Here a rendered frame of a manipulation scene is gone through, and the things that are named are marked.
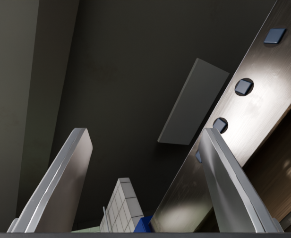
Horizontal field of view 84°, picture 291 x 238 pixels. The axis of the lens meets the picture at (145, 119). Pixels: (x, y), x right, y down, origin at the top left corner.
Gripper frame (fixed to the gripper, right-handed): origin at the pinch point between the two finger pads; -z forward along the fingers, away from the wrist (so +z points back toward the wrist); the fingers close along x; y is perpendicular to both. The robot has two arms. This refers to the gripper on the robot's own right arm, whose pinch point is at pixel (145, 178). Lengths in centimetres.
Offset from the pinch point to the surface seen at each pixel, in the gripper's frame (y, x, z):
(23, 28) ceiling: 18, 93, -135
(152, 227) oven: 96, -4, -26
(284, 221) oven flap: 37, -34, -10
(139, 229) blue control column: 104, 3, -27
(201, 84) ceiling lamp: 92, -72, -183
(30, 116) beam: 69, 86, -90
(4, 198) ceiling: 185, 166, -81
